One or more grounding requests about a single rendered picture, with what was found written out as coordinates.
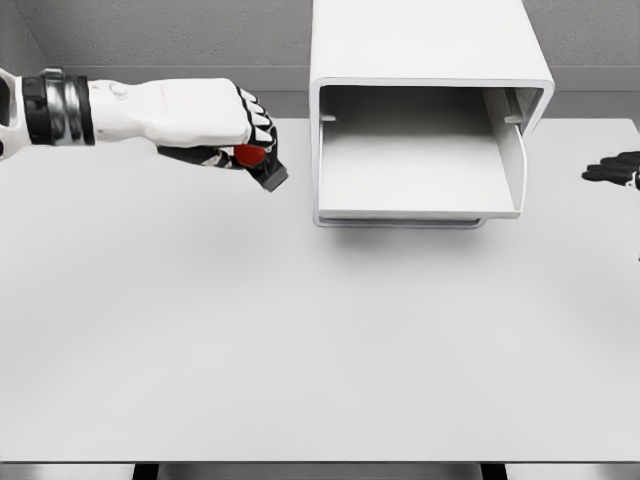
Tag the red and black load switch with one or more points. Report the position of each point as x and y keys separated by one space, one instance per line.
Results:
x=250 y=156

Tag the white tabletop storage cabinet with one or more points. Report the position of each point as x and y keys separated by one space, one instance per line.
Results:
x=425 y=45

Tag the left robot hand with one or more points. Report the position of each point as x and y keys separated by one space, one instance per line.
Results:
x=200 y=115

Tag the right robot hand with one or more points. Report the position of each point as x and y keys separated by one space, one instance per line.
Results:
x=617 y=169

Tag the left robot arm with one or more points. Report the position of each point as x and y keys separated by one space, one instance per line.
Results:
x=60 y=107

